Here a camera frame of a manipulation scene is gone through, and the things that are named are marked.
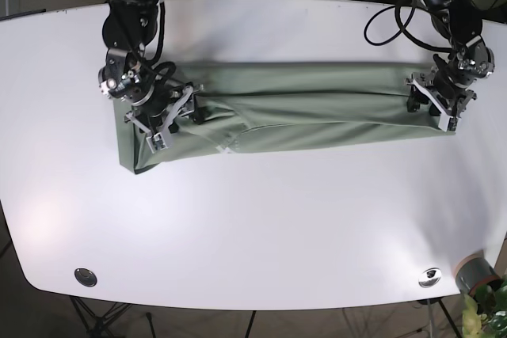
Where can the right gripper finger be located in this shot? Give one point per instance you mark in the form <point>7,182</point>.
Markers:
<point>155,128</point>
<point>187,106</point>

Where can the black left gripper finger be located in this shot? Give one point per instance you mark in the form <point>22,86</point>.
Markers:
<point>450,111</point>
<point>423,92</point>

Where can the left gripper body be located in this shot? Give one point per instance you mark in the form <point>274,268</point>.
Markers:
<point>456,70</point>

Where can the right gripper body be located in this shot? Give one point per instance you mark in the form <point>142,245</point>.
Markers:
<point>149,94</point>

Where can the green polo shirt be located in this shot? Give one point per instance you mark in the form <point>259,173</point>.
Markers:
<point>274,107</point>

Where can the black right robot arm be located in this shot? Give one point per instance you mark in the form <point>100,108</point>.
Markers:
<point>137,27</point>

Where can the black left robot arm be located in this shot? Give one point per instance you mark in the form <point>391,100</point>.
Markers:
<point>458,21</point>

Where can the left silver table grommet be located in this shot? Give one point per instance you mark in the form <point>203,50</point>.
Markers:
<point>85,277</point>

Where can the silver table grommet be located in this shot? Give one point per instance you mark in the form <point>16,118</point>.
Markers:
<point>85,277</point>
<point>429,277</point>

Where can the grey plant pot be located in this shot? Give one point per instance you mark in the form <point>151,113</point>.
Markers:
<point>473,272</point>

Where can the right silver table grommet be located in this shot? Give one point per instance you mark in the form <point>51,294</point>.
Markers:
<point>429,277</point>

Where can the green potted plant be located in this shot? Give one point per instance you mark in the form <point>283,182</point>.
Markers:
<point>484,314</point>

